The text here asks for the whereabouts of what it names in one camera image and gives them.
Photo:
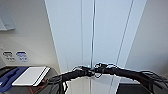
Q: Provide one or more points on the white wardrobe door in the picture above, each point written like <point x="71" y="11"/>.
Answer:
<point x="73" y="33"/>
<point x="110" y="33"/>

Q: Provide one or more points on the orange folding stand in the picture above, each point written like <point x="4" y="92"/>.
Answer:
<point x="40" y="88"/>

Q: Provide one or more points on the white flat board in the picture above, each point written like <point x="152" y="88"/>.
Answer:
<point x="30" y="76"/>

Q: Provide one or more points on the white wardrobe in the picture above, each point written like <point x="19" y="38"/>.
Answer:
<point x="135" y="20"/>

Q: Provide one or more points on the blue flat item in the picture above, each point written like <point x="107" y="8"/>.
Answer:
<point x="8" y="78"/>

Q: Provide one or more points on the white wall shelf box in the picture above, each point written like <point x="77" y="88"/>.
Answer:
<point x="5" y="18"/>

